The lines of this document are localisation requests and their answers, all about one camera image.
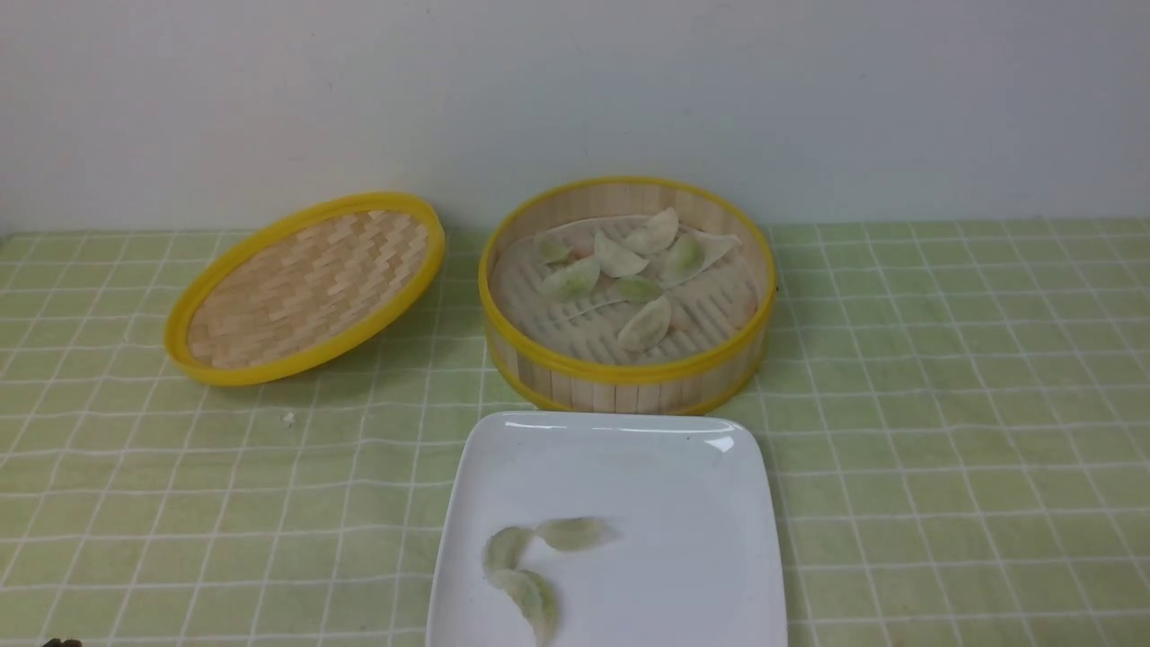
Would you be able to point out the pale dumpling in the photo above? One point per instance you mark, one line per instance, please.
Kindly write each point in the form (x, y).
(648, 327)

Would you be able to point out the green dumpling plate upper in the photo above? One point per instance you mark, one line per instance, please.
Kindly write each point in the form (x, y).
(569, 535)

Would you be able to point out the green dumpling plate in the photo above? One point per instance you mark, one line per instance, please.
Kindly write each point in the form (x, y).
(534, 597)
(569, 535)
(503, 550)

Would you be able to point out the green dumpling plate left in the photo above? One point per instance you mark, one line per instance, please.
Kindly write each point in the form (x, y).
(503, 550)

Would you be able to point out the white square plate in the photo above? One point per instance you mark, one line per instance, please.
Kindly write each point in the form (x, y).
(689, 555)

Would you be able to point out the green dumpling plate bottom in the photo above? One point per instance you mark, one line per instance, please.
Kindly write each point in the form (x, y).
(534, 597)

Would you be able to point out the yellow rimmed bamboo steamer basket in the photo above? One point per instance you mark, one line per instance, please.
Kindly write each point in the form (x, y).
(565, 356)

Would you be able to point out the small green dumpling in steamer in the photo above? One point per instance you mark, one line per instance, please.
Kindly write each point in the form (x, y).
(637, 289)

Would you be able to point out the white dumpling centre of steamer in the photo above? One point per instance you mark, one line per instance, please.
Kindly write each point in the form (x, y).
(616, 260)

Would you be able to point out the white dumpling of steamer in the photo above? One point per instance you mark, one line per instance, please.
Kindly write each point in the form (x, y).
(616, 260)
(657, 233)

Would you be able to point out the small dumpling far left steamer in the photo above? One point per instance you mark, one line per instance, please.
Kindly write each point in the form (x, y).
(551, 250)

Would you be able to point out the white dumpling top of steamer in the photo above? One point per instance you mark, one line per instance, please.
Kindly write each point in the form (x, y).
(657, 233)

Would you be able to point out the yellow rimmed bamboo steamer lid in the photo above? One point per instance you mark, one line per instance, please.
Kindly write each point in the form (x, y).
(306, 289)

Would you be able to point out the green checkered tablecloth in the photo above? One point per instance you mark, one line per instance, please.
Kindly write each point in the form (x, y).
(953, 419)

